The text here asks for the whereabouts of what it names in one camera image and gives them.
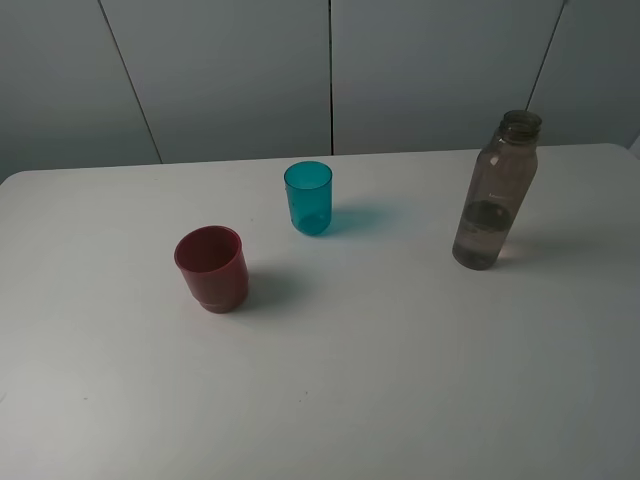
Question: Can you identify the teal translucent plastic cup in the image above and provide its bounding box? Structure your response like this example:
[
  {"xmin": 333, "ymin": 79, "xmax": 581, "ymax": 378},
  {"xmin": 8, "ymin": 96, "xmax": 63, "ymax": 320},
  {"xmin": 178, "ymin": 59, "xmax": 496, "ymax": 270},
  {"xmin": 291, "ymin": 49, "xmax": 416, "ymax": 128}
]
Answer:
[{"xmin": 284, "ymin": 161, "xmax": 333, "ymax": 236}]

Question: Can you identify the transparent grey plastic bottle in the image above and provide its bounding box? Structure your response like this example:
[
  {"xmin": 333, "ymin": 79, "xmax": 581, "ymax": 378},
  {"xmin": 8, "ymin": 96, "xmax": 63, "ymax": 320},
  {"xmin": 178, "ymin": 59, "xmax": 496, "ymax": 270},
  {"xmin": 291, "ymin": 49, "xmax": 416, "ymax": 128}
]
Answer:
[{"xmin": 452, "ymin": 110, "xmax": 542, "ymax": 271}]

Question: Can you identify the red plastic cup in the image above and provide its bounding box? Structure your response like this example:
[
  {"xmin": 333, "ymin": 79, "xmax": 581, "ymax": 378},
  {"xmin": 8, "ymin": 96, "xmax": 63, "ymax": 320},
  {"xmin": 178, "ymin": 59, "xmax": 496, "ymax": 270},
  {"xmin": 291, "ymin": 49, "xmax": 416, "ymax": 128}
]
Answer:
[{"xmin": 174, "ymin": 225, "xmax": 249, "ymax": 314}]

